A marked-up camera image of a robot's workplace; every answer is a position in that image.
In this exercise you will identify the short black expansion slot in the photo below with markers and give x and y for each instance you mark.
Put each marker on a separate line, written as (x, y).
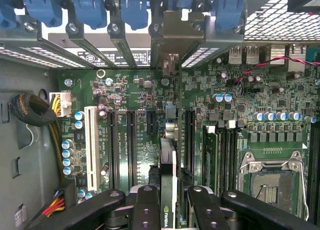
(152, 122)

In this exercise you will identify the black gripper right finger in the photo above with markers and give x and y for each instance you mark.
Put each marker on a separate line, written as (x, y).
(208, 212)

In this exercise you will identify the green RAM stick with label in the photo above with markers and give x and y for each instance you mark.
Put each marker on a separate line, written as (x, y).
(211, 160)

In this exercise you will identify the black open PC case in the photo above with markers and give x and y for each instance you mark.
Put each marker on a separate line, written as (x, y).
(225, 42)

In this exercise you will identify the white expansion slot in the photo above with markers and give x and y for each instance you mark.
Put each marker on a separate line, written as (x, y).
(91, 145)

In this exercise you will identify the long black expansion slot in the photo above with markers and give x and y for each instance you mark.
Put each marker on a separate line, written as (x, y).
(190, 145)
(112, 152)
(131, 152)

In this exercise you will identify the green Dell motherboard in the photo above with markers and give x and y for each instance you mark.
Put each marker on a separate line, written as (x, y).
(140, 90)

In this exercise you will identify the CPU socket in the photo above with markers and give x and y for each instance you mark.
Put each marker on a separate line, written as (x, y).
(272, 187)

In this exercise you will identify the grey power supply unit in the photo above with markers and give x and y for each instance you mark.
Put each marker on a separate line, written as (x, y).
(25, 152)

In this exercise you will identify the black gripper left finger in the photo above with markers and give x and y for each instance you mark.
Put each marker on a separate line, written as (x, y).
(146, 211)

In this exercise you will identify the white motherboard power connector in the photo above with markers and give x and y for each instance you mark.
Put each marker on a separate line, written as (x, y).
(65, 103)

